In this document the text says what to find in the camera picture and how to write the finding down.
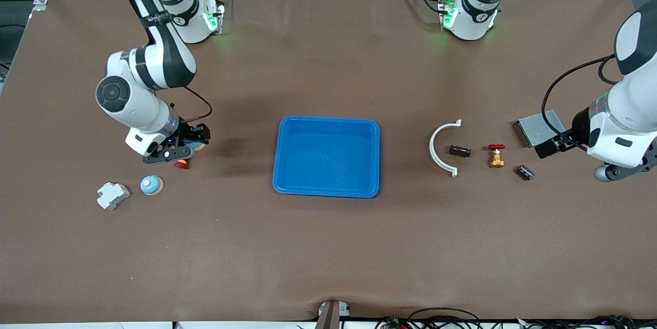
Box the grey metal box module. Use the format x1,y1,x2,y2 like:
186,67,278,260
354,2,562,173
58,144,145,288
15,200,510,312
513,109,569,148

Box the white circuit breaker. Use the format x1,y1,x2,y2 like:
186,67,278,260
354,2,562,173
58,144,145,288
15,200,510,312
97,181,131,211

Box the blue plastic tray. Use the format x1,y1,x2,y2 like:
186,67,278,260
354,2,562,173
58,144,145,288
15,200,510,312
272,116,380,199

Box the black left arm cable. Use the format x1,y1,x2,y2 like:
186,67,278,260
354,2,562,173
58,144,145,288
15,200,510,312
542,54,617,153

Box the white half-ring pipe clamp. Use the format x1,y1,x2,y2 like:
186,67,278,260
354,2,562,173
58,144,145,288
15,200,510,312
429,120,462,178

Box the tangled black cable bundle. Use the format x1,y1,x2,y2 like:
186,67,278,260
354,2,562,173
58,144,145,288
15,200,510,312
518,315,657,329

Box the black looped cable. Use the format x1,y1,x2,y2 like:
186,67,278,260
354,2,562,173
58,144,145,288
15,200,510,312
408,307,483,329

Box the metal table edge bracket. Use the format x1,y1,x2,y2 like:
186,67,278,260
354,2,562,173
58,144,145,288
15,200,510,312
315,300,351,329

